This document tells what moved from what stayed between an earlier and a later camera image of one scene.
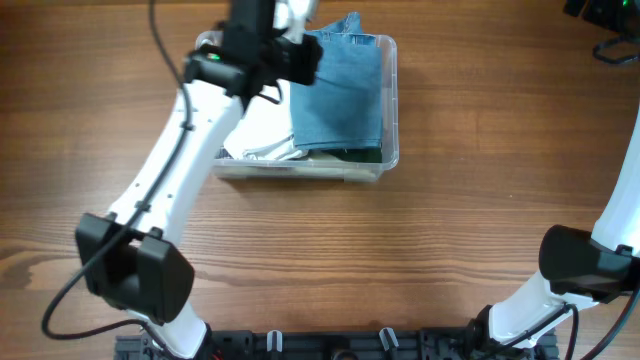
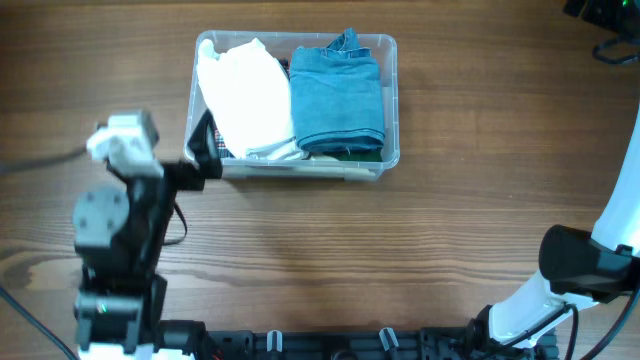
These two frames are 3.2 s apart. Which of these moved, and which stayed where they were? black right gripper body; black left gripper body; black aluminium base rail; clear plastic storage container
Moved: black left gripper body
Stayed: clear plastic storage container; black right gripper body; black aluminium base rail
